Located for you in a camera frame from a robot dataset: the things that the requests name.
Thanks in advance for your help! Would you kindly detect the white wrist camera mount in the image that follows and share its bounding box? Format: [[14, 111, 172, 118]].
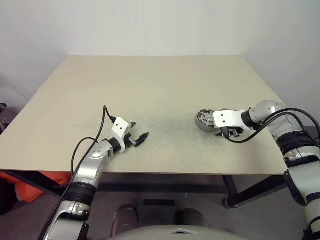
[[111, 116, 134, 154], [212, 109, 249, 131]]

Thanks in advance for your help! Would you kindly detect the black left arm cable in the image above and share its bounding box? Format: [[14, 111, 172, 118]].
[[70, 104, 117, 186]]

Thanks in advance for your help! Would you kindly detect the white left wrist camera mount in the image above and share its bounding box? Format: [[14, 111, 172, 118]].
[[111, 116, 134, 154]]

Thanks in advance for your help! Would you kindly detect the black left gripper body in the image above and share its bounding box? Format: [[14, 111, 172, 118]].
[[124, 133, 137, 149]]

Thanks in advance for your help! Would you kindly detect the grey round motor housing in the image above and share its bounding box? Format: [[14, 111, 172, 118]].
[[194, 108, 219, 133]]

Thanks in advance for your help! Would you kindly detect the silver spoked rotor black rim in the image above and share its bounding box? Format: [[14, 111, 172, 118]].
[[197, 111, 215, 126]]

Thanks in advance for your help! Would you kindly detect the black metal table frame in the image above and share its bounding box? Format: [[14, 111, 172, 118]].
[[0, 170, 292, 210]]

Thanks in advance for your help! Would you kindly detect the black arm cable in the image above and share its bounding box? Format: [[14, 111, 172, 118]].
[[70, 104, 117, 186], [223, 107, 320, 145]]

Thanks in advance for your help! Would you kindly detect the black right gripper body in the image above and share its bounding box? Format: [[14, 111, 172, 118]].
[[221, 126, 245, 139]]

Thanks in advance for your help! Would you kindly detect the dark brown rounded shape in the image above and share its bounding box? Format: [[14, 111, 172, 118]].
[[111, 203, 140, 236], [174, 207, 211, 228]]

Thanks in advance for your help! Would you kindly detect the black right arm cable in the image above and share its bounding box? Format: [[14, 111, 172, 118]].
[[223, 107, 320, 145]]

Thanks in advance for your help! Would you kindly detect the dark metal stand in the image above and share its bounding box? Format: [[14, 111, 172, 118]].
[[0, 101, 11, 131]]

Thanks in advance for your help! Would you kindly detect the grey robot torso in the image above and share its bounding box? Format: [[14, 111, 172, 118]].
[[107, 224, 241, 240]]

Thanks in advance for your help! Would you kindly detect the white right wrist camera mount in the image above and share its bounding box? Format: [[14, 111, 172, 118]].
[[212, 109, 249, 131]]

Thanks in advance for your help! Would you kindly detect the orange fabric bag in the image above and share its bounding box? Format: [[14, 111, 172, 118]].
[[0, 171, 72, 205]]

